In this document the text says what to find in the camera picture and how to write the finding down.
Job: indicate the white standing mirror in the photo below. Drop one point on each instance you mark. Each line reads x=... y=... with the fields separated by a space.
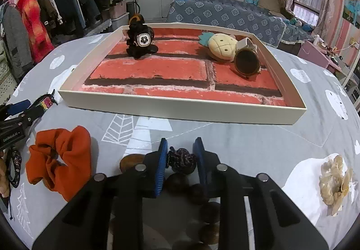
x=353 y=81

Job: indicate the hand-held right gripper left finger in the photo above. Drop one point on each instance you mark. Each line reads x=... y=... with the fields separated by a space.
x=160 y=172

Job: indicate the brick-pattern jewelry tray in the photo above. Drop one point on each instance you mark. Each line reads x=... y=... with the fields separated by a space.
x=168 y=70

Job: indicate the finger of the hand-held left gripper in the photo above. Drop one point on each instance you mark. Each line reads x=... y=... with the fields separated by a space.
x=29 y=118
x=18 y=106

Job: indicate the bed with blue patterned cover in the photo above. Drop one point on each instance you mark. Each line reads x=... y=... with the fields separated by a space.
x=225 y=16

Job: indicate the orange scrunchie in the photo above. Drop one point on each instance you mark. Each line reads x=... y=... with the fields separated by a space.
x=67 y=148

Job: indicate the couple wall poster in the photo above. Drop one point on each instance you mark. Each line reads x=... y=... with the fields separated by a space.
x=353 y=8

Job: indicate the round brown wristwatch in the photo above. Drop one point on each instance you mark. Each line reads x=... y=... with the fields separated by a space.
x=246 y=62

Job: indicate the black scrunchie with watch face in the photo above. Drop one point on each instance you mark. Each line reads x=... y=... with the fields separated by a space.
x=135 y=52

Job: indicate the plastic storage boxes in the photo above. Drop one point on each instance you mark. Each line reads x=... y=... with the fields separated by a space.
x=118 y=14

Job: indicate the row of hanging clothes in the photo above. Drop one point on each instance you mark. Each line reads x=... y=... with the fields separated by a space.
x=70 y=2

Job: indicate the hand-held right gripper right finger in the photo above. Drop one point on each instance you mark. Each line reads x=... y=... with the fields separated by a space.
x=201 y=167

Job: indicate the grey polar bear blanket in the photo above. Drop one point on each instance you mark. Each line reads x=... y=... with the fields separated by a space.
x=197 y=132

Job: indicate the grey lace-edged cover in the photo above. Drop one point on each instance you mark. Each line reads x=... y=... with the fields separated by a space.
x=98 y=26

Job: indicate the pineapple plush hair clip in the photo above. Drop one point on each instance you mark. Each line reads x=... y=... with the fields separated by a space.
x=220 y=46

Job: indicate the pink cabinet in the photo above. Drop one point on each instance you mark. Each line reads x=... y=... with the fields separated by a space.
x=312 y=54

